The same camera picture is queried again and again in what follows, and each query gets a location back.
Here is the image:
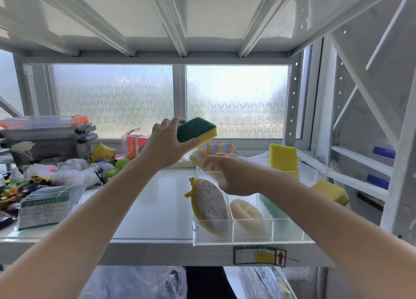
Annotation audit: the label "orange and white box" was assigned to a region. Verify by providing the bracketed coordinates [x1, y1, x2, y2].
[121, 130, 150, 155]

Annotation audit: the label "person's left hand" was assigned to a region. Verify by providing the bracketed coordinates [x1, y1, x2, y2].
[140, 117, 201, 172]

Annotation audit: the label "clear plastic packaged goods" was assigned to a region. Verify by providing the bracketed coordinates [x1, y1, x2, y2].
[240, 266, 298, 299]

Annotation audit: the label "pile of small toy cars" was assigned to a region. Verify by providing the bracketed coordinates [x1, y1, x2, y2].
[0, 175, 53, 213]

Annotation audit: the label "plain yellow sponge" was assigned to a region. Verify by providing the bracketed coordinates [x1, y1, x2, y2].
[310, 179, 349, 207]
[268, 143, 300, 181]

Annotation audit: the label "clear box of green cards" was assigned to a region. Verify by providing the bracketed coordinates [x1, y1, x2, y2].
[16, 183, 88, 231]

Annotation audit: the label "rainbow striped sponge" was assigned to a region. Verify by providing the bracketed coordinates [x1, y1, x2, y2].
[189, 142, 240, 168]

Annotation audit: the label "large clear plastic bag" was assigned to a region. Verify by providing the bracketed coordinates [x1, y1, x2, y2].
[78, 266, 187, 299]

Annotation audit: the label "grey case with orange latches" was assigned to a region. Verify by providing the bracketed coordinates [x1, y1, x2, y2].
[0, 115, 99, 167]

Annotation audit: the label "person's right hand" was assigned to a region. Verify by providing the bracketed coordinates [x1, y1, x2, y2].
[201, 155, 271, 197]

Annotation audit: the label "yellow plush toy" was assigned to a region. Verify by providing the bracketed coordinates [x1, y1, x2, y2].
[88, 143, 117, 164]

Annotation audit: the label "clear acrylic divided organizer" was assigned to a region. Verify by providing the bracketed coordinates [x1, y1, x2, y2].
[192, 157, 327, 247]

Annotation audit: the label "cream round sponge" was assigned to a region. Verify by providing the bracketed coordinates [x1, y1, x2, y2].
[230, 199, 264, 234]

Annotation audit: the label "person's right forearm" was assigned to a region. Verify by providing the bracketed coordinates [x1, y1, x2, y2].
[257, 166, 416, 299]

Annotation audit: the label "green plastic toy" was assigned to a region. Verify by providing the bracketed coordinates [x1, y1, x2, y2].
[106, 158, 131, 179]

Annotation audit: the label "person's left forearm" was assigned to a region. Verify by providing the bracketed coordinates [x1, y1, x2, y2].
[0, 153, 163, 299]

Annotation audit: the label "silver glitter yellow scrub pad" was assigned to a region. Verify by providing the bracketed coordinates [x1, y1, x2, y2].
[184, 177, 230, 234]

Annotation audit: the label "blue clip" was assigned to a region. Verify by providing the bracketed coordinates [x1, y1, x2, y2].
[373, 146, 396, 160]
[367, 174, 390, 190]

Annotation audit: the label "crumpled clear plastic bags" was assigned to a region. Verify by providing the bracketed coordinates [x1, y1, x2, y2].
[24, 158, 108, 187]

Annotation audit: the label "white cross-braced metal rack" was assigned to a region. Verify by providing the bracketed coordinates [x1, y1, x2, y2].
[328, 0, 416, 244]

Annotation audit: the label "green and yellow scrub sponge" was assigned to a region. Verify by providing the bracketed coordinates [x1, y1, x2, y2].
[176, 117, 218, 143]

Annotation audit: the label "white artificial flower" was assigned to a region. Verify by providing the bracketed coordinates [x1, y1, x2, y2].
[11, 141, 36, 161]

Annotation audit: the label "white metal shelving rack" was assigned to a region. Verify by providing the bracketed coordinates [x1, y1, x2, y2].
[0, 0, 416, 299]

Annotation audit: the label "shelf label sticker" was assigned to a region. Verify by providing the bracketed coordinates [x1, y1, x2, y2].
[233, 246, 287, 268]

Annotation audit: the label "frosted glass window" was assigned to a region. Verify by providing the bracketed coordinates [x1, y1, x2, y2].
[0, 49, 312, 140]

